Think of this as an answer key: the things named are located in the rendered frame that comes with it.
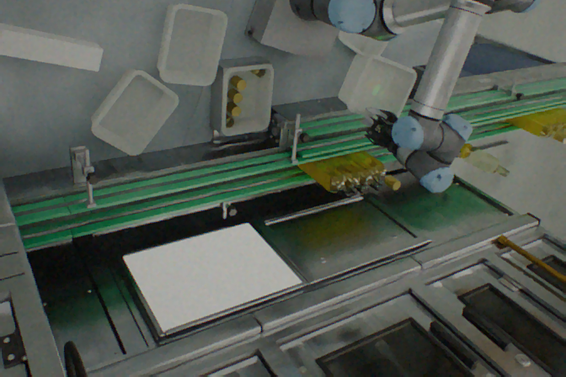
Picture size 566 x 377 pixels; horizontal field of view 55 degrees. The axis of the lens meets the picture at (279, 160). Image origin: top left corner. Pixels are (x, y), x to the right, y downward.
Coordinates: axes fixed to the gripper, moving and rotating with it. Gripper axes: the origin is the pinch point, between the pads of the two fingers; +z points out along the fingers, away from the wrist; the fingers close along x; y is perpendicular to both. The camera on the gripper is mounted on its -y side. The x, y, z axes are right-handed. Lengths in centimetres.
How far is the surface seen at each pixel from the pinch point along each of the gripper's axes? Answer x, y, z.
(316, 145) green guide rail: 22.4, -3.0, 16.1
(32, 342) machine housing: 27, 96, -51
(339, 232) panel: 37.6, -3.8, -11.1
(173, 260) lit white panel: 55, 46, -5
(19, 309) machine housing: 28, 96, -44
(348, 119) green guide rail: 11.7, -12.6, 18.0
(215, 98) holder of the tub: 19.1, 32.6, 29.8
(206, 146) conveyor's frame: 35, 30, 26
